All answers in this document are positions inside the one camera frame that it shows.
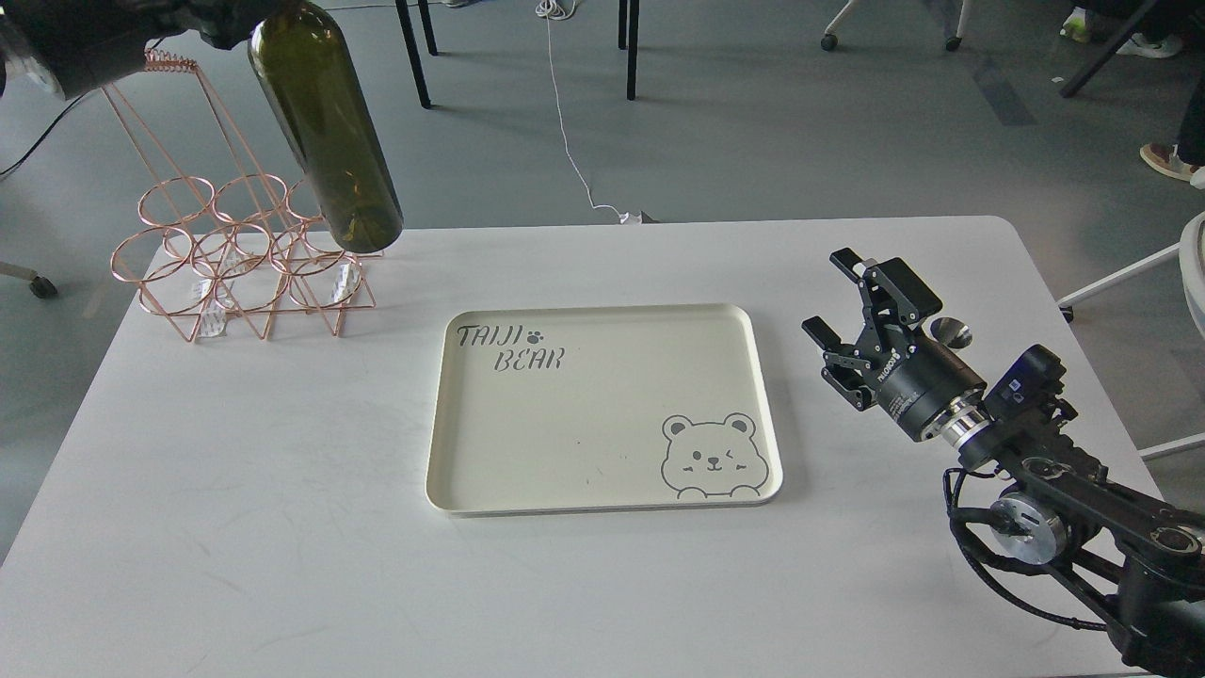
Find copper wire wine rack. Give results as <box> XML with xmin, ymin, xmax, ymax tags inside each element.
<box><xmin>102</xmin><ymin>48</ymin><xmax>378</xmax><ymax>343</ymax></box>

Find black table legs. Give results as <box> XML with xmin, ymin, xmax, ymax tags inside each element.
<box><xmin>394</xmin><ymin>0</ymin><xmax>640</xmax><ymax>110</ymax></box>

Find chair caster left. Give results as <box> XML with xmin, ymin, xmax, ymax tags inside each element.
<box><xmin>0</xmin><ymin>263</ymin><xmax>57</xmax><ymax>299</ymax></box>

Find dark green wine bottle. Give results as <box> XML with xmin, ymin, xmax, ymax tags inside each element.
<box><xmin>247</xmin><ymin>1</ymin><xmax>404</xmax><ymax>254</ymax></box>

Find white floor cable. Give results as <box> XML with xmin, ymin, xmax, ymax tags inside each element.
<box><xmin>534</xmin><ymin>0</ymin><xmax>641</xmax><ymax>225</ymax></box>

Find office chair wheels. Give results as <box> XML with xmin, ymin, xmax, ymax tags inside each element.
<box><xmin>819</xmin><ymin>1</ymin><xmax>976</xmax><ymax>53</ymax></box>

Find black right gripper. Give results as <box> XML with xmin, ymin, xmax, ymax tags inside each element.
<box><xmin>801</xmin><ymin>248</ymin><xmax>986</xmax><ymax>442</ymax></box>

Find silver metal jigger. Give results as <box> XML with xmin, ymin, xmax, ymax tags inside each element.
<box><xmin>929</xmin><ymin>316</ymin><xmax>972</xmax><ymax>352</ymax></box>

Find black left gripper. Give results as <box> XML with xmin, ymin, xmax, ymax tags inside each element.
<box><xmin>1</xmin><ymin>1</ymin><xmax>283</xmax><ymax>99</ymax></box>

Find cream bear serving tray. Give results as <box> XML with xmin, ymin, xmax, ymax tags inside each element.
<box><xmin>427</xmin><ymin>303</ymin><xmax>783</xmax><ymax>515</ymax></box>

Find white chair base right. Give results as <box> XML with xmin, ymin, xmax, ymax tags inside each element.
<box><xmin>1057</xmin><ymin>216</ymin><xmax>1203</xmax><ymax>464</ymax></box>

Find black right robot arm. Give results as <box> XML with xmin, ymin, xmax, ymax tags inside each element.
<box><xmin>803</xmin><ymin>249</ymin><xmax>1204</xmax><ymax>677</ymax></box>

